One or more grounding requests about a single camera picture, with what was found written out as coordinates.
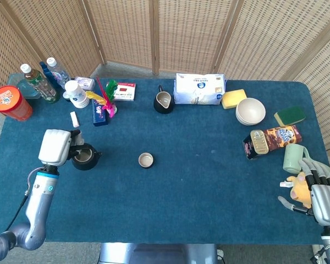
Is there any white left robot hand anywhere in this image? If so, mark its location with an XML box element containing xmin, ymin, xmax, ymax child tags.
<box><xmin>38</xmin><ymin>129</ymin><xmax>85</xmax><ymax>167</ymax></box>

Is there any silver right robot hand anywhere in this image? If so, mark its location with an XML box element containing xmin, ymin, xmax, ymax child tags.
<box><xmin>277</xmin><ymin>158</ymin><xmax>330</xmax><ymax>227</ymax></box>

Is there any black ceramic teapot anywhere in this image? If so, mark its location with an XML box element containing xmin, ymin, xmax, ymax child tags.
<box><xmin>69</xmin><ymin>142</ymin><xmax>102</xmax><ymax>171</ymax></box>

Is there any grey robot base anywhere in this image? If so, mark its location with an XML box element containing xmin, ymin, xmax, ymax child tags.
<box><xmin>98</xmin><ymin>243</ymin><xmax>218</xmax><ymax>264</ymax></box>

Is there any yellow plush toy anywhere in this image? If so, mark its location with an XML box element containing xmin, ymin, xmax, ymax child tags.
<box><xmin>279</xmin><ymin>172</ymin><xmax>330</xmax><ymax>209</ymax></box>

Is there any dark blue carton box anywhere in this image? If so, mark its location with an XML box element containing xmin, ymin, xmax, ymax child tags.
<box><xmin>91</xmin><ymin>97</ymin><xmax>110</xmax><ymax>127</ymax></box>

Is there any pale green mug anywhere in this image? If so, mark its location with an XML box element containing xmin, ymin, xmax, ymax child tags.
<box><xmin>282</xmin><ymin>143</ymin><xmax>310</xmax><ymax>174</ymax></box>

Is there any green tea bottle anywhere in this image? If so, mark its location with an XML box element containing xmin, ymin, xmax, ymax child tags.
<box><xmin>20</xmin><ymin>63</ymin><xmax>60</xmax><ymax>105</ymax></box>

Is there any orange lidded snack tub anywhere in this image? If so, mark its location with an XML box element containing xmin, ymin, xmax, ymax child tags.
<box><xmin>0</xmin><ymin>85</ymin><xmax>34</xmax><ymax>122</ymax></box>

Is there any colourful feather shuttlecock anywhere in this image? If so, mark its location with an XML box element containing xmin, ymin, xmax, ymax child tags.
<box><xmin>85</xmin><ymin>76</ymin><xmax>119</xmax><ymax>119</ymax></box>

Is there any clear plastic container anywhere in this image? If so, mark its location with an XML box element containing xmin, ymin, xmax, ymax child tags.
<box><xmin>7</xmin><ymin>73</ymin><xmax>42</xmax><ymax>100</ymax></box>

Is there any small clear container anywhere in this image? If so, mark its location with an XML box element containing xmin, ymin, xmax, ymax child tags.
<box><xmin>74</xmin><ymin>76</ymin><xmax>96</xmax><ymax>91</ymax></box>

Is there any clear water bottle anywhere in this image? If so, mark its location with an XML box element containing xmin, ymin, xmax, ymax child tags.
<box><xmin>46</xmin><ymin>57</ymin><xmax>72</xmax><ymax>91</ymax></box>

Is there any blue plastic bottle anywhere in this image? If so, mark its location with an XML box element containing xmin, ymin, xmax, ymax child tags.
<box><xmin>39</xmin><ymin>61</ymin><xmax>58</xmax><ymax>89</ymax></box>

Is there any brown cookie box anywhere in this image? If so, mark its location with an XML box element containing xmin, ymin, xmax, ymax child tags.
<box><xmin>263</xmin><ymin>124</ymin><xmax>303</xmax><ymax>151</ymax></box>

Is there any white and red box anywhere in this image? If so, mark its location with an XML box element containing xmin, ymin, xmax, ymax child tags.
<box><xmin>107</xmin><ymin>81</ymin><xmax>136</xmax><ymax>102</ymax></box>

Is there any black luncheon meat tin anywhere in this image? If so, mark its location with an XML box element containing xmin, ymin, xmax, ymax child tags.
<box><xmin>242</xmin><ymin>129</ymin><xmax>270</xmax><ymax>161</ymax></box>

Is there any black ceramic tea cup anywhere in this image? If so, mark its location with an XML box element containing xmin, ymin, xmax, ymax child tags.
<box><xmin>138</xmin><ymin>152</ymin><xmax>155</xmax><ymax>169</ymax></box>

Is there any green scouring sponge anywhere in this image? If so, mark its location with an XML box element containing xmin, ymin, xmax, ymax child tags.
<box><xmin>273</xmin><ymin>106</ymin><xmax>307</xmax><ymax>128</ymax></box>

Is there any beige bowl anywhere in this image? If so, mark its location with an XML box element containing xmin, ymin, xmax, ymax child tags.
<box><xmin>235</xmin><ymin>97</ymin><xmax>266</xmax><ymax>123</ymax></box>
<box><xmin>235</xmin><ymin>111</ymin><xmax>265</xmax><ymax>127</ymax></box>

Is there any black ceramic pitcher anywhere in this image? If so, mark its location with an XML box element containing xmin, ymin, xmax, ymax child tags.
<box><xmin>153</xmin><ymin>85</ymin><xmax>175</xmax><ymax>114</ymax></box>

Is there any blue tablecloth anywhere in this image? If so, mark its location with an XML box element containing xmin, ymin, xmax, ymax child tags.
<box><xmin>0</xmin><ymin>73</ymin><xmax>330</xmax><ymax>245</ymax></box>

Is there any yellow sponge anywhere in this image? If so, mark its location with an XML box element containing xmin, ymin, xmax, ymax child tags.
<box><xmin>221</xmin><ymin>89</ymin><xmax>248</xmax><ymax>110</ymax></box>

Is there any white plastic bag package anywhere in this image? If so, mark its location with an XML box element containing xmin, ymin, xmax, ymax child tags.
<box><xmin>173</xmin><ymin>73</ymin><xmax>227</xmax><ymax>106</ymax></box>

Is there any woven rattan folding screen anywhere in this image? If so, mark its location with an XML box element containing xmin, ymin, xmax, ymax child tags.
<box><xmin>0</xmin><ymin>0</ymin><xmax>330</xmax><ymax>166</ymax></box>

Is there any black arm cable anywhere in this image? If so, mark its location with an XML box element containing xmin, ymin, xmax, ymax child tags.
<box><xmin>5</xmin><ymin>166</ymin><xmax>45</xmax><ymax>232</ymax></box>

